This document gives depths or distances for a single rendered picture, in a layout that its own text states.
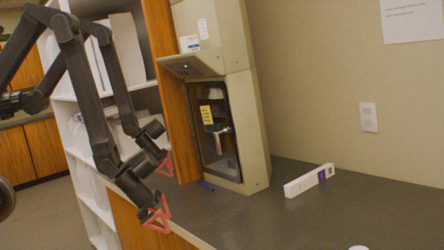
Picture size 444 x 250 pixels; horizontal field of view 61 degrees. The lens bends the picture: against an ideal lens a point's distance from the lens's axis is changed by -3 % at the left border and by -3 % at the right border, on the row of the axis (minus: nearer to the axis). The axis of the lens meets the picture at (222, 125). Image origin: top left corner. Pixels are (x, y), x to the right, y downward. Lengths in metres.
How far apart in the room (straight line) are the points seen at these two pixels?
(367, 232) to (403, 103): 0.50
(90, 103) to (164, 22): 0.74
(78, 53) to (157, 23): 0.69
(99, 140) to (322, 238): 0.67
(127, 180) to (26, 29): 0.47
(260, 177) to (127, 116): 0.57
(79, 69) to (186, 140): 0.80
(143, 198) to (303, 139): 0.93
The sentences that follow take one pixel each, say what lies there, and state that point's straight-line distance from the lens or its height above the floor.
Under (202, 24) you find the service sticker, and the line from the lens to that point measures 1.47.
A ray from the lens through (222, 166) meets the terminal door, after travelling 1.55.
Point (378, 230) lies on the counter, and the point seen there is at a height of 0.94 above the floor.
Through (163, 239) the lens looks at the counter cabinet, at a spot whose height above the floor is 0.78.
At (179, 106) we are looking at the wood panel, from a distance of 1.71.
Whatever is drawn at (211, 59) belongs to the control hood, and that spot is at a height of 1.47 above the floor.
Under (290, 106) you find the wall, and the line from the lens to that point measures 1.81.
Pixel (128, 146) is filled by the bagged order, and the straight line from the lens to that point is 2.61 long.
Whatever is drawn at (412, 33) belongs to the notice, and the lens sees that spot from 1.39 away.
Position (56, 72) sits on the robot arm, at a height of 1.53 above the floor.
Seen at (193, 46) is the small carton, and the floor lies 1.53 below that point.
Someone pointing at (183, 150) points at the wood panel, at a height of 1.09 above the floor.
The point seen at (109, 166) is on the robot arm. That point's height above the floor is 1.26.
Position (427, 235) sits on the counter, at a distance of 1.16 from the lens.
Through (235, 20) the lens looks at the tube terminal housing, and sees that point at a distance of 1.43.
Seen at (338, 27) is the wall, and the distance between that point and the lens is 1.56.
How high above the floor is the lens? 1.51
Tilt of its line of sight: 11 degrees down
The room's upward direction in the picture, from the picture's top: 10 degrees counter-clockwise
